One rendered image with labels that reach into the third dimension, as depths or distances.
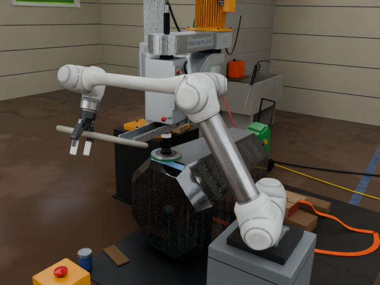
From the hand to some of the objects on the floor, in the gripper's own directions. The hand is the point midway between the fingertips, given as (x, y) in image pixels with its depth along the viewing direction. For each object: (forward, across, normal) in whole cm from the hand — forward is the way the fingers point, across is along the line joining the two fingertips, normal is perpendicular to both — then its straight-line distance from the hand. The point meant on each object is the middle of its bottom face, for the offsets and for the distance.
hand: (80, 152), depth 179 cm
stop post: (+132, -22, -43) cm, 141 cm away
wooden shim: (+81, +115, +10) cm, 141 cm away
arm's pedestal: (+97, +49, -101) cm, 148 cm away
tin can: (+89, +99, +26) cm, 136 cm away
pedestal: (+42, +218, +12) cm, 222 cm away
